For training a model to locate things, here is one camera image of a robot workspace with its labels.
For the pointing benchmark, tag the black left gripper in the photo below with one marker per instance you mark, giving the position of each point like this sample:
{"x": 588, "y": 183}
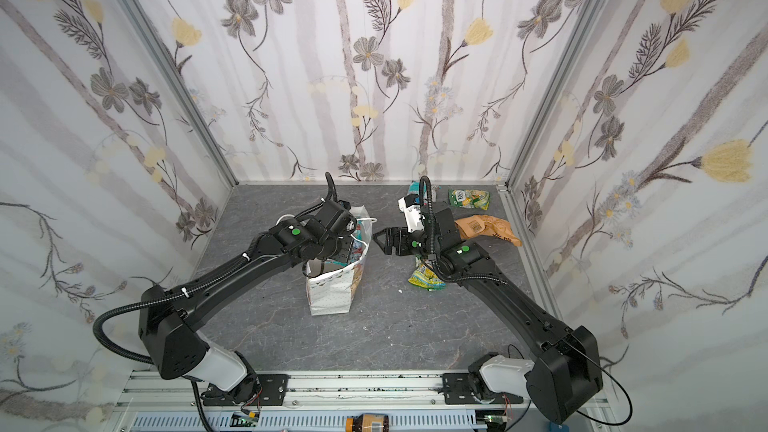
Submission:
{"x": 346, "y": 240}

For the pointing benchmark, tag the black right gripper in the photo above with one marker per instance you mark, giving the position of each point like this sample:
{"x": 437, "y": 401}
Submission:
{"x": 405, "y": 241}

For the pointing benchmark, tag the teal pink Fox's candy bag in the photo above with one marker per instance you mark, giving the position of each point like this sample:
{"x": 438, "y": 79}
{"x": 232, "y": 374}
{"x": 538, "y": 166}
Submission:
{"x": 361, "y": 238}

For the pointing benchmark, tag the white patterned paper bag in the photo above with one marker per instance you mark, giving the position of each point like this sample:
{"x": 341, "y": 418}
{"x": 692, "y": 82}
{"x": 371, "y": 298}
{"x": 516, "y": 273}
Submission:
{"x": 331, "y": 285}

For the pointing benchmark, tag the orange snack bag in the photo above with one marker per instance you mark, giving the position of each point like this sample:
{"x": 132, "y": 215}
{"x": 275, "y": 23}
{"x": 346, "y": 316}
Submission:
{"x": 485, "y": 225}

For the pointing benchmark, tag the green Fox's candy bag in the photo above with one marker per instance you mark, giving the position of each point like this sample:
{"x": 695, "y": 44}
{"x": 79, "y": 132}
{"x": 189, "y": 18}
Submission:
{"x": 469, "y": 198}

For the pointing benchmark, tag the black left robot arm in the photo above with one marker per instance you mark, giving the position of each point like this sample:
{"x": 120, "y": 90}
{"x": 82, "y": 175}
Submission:
{"x": 170, "y": 320}

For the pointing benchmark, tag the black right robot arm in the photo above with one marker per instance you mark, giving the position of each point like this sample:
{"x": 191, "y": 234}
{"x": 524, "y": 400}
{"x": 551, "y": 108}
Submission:
{"x": 563, "y": 372}

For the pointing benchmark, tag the orange black device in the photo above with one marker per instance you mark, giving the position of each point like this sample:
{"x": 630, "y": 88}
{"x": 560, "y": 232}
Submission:
{"x": 368, "y": 422}

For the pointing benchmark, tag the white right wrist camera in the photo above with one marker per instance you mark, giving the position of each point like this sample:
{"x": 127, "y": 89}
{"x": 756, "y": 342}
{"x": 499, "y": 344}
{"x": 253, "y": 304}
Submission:
{"x": 410, "y": 206}

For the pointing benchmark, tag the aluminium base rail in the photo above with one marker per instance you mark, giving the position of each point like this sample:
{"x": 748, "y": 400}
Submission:
{"x": 322, "y": 401}

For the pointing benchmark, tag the blue object at rail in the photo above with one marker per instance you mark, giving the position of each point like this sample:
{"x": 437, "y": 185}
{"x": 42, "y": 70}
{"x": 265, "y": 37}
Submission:
{"x": 552, "y": 427}

